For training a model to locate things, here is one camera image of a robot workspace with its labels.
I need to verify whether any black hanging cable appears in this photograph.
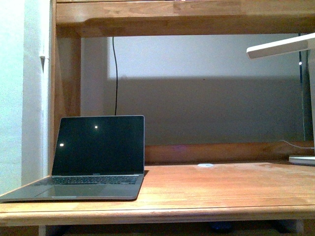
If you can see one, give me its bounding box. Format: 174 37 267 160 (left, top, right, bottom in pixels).
112 36 119 116

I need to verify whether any white lamp cable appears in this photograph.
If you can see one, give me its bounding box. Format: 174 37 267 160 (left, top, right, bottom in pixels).
279 140 315 150

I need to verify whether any white desk lamp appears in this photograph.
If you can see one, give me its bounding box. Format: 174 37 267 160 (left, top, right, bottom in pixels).
246 32 315 166

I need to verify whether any white round cable grommet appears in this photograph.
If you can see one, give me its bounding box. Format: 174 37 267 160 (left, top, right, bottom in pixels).
197 163 214 168

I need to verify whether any grey open laptop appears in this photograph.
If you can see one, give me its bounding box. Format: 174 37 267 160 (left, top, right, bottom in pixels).
0 115 145 203

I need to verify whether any wooden desk with hutch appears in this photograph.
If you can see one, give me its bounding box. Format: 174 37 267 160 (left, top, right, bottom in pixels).
0 0 315 236

